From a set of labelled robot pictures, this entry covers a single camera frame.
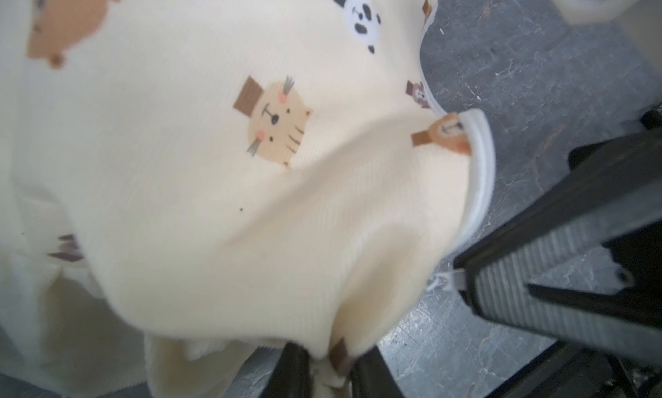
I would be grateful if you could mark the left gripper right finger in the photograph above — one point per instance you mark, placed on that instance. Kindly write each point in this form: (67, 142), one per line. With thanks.
(371, 378)

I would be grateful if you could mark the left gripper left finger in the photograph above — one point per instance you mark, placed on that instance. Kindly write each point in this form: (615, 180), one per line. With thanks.
(291, 376)

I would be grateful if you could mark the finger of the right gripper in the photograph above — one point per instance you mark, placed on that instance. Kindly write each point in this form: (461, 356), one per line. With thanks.
(612, 199)

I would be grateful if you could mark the cream animal print pillowcase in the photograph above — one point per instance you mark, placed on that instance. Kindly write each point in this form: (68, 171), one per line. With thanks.
(185, 181)

